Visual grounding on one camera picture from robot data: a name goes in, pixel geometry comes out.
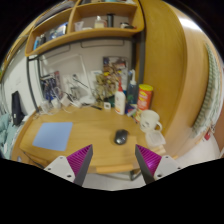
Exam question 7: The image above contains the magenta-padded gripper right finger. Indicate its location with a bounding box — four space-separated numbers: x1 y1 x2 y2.
134 144 183 185

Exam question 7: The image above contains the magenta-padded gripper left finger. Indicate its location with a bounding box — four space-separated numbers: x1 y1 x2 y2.
43 144 94 187

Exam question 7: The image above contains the black computer mouse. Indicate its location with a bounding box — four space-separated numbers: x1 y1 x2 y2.
113 129 130 146

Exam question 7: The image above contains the light blue mouse pad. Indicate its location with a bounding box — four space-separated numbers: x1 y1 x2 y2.
32 121 74 152

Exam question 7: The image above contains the white mug with face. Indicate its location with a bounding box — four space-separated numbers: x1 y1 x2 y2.
139 109 163 134

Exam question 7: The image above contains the clear plastic jar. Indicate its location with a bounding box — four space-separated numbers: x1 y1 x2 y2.
39 99 51 113

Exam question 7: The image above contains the white power strip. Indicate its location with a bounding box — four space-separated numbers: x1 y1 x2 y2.
69 99 83 108

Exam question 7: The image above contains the blue and white small box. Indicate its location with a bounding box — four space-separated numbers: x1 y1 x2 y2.
125 103 138 117

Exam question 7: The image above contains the small white charger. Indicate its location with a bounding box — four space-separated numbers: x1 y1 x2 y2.
50 97 60 108

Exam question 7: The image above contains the large white power adapter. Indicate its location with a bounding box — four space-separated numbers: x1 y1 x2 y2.
59 94 72 108

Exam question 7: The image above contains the teal cloth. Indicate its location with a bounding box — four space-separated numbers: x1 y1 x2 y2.
0 113 18 158

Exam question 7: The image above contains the orange chips can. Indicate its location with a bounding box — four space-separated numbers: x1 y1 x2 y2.
136 83 154 113

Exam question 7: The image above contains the black bag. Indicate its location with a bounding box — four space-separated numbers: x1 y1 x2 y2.
11 90 26 126

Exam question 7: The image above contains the white red-capped lotion bottle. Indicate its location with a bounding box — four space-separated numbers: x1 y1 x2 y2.
114 81 127 116

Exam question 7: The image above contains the clear spray bottle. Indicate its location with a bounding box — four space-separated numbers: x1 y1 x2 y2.
126 69 139 105

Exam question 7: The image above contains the blue model kit box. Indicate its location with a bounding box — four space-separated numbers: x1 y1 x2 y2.
39 70 64 103

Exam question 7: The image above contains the wooden robot figurine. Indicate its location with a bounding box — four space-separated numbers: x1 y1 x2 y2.
94 68 116 101

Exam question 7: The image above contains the colourful printed box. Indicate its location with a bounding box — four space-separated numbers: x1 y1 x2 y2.
102 56 129 91

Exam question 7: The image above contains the wooden shelf unit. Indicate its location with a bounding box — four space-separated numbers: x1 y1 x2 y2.
24 0 145 58

